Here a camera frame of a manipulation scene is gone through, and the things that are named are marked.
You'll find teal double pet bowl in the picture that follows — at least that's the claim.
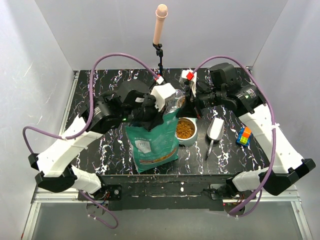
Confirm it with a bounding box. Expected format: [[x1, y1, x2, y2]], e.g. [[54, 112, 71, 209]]
[[174, 88, 199, 148]]

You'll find silver metal scoop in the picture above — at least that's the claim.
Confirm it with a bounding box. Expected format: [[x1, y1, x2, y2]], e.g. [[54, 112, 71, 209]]
[[206, 117, 225, 160]]

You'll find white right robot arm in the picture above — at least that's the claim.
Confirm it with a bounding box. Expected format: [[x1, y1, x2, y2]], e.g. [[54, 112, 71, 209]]
[[177, 62, 316, 199]]

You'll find blue yellow small toy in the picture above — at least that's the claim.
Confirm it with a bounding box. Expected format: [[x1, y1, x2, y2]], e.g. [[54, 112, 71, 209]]
[[236, 126, 252, 147]]

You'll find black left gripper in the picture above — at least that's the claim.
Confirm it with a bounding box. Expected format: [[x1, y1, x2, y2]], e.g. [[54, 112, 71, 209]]
[[122, 93, 167, 132]]

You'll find beige microphone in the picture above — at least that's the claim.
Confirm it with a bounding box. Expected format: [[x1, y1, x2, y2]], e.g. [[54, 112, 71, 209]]
[[152, 4, 168, 45]]

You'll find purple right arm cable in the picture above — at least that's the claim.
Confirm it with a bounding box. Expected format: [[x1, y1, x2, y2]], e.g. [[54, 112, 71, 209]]
[[193, 55, 277, 217]]

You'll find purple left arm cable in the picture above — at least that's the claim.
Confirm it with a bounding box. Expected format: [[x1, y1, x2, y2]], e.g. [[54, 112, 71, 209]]
[[22, 52, 161, 230]]

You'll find black tripod stand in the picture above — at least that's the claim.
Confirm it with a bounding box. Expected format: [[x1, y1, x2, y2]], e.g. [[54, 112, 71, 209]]
[[152, 43, 163, 76]]

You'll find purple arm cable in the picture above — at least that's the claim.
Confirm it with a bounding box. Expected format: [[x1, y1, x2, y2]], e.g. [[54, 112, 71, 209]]
[[22, 52, 161, 230], [193, 55, 277, 217]]

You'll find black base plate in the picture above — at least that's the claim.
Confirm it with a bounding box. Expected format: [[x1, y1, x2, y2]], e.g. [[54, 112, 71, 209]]
[[91, 174, 249, 211]]

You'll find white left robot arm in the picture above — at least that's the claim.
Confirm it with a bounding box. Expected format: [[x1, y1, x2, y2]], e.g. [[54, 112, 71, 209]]
[[28, 80, 175, 200]]

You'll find green pet food bag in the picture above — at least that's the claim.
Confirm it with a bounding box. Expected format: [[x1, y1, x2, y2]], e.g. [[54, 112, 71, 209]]
[[125, 95, 185, 173]]

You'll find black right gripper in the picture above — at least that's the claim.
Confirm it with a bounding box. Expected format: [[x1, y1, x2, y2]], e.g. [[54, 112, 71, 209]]
[[175, 83, 226, 120]]

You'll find aluminium rail frame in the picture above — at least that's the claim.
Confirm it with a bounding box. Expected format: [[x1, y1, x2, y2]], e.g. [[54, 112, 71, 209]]
[[21, 187, 312, 240]]

